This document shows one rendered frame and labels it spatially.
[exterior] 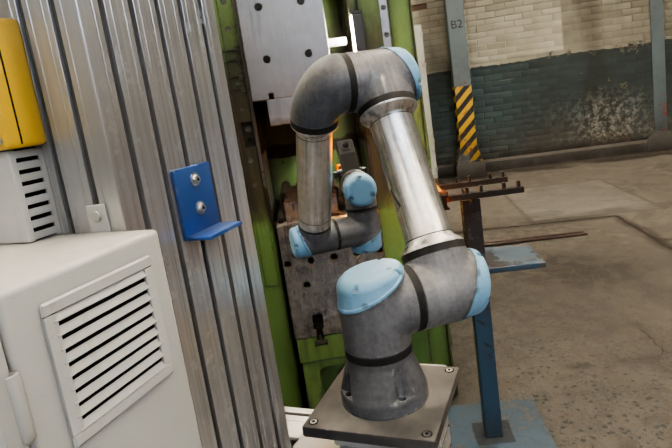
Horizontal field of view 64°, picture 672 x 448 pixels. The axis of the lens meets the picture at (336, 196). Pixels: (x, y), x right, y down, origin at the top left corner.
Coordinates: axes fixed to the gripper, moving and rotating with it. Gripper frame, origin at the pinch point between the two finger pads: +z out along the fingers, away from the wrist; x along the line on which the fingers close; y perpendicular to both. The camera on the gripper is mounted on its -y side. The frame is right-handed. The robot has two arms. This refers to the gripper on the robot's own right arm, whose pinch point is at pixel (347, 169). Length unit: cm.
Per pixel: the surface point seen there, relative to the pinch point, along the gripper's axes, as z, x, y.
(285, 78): 40, -14, -32
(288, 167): 90, -20, 3
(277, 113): 40.6, -19.1, -20.2
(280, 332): 58, -34, 68
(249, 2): 39, -22, -59
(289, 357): 59, -32, 80
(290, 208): 42.0, -20.3, 15.0
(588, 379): 56, 93, 112
